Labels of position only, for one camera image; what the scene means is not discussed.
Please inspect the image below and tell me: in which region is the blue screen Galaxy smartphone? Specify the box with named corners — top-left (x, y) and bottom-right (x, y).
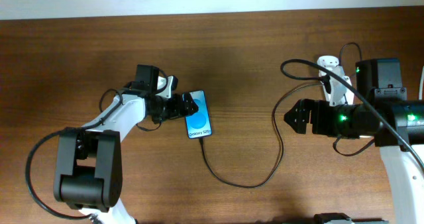
top-left (185, 90), bottom-right (213, 139)

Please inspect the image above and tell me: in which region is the black USB charging cable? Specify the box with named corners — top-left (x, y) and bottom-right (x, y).
top-left (197, 42), bottom-right (363, 189)

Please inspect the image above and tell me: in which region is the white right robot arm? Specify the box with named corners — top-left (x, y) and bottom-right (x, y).
top-left (284, 58), bottom-right (423, 223)

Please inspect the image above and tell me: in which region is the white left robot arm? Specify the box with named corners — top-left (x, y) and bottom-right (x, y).
top-left (54, 65), bottom-right (198, 223)

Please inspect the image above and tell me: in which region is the white power strip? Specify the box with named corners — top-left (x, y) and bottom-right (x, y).
top-left (317, 55), bottom-right (345, 76)

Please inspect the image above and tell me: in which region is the white power strip cord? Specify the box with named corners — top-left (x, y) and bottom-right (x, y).
top-left (418, 64), bottom-right (424, 101)

